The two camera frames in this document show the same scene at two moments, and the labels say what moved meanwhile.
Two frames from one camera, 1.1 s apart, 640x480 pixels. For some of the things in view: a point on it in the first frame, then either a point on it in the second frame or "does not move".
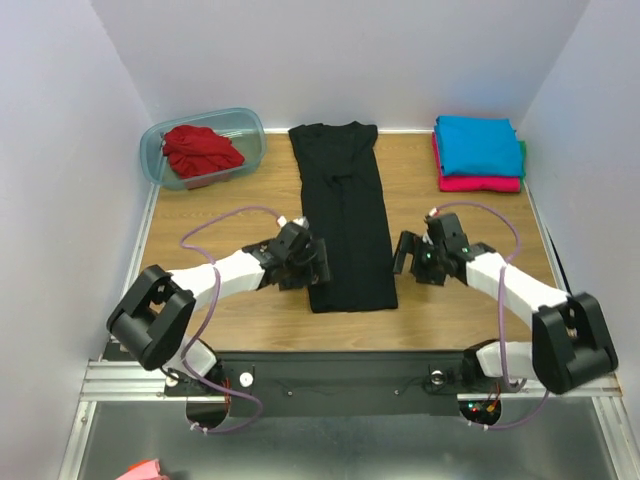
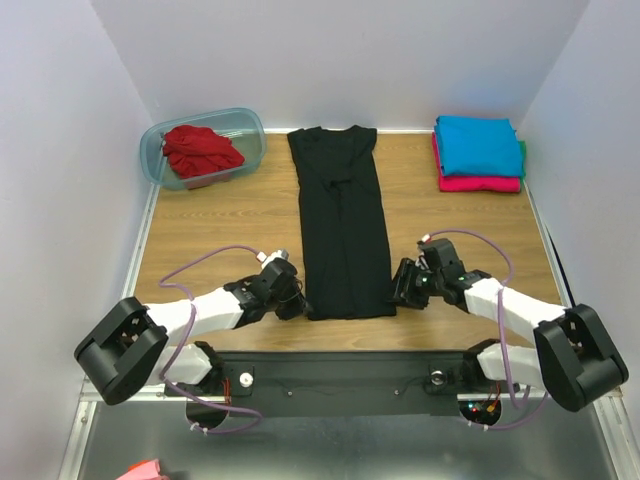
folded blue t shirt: [478, 146] does not move
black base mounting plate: [338, 383] does not move
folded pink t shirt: [459, 183] does not move
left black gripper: [315, 273] → [298, 307]
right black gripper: [417, 259] → [406, 284]
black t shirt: [346, 203] does not move
